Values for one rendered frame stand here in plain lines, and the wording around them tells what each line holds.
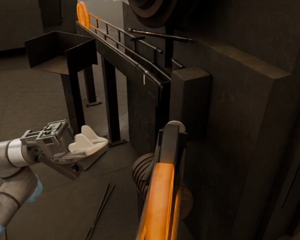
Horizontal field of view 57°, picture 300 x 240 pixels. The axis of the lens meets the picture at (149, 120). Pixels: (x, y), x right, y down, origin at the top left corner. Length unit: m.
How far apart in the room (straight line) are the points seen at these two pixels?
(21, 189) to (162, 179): 0.47
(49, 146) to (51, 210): 0.84
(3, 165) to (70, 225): 0.70
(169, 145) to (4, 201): 0.45
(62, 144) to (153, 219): 0.32
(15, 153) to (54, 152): 0.10
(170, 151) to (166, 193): 0.14
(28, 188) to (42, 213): 0.68
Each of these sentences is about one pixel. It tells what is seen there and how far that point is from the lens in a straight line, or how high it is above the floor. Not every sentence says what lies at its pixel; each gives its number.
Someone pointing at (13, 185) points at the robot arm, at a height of 0.58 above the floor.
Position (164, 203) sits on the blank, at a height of 0.78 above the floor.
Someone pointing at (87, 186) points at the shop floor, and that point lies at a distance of 1.59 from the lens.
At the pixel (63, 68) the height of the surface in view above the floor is 0.60.
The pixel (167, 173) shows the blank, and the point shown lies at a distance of 0.49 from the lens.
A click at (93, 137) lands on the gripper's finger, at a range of 0.70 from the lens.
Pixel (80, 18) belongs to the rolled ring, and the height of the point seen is 0.65.
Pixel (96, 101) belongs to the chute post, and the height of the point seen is 0.01.
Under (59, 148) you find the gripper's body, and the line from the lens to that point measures 0.71.
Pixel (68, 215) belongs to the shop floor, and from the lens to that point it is 1.48.
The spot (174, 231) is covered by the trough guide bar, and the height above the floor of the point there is 0.70.
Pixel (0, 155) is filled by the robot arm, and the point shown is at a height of 0.67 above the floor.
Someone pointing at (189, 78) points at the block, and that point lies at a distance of 0.81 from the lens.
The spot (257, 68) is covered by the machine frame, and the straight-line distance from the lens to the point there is 0.73.
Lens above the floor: 1.14
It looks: 34 degrees down
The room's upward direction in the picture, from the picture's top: straight up
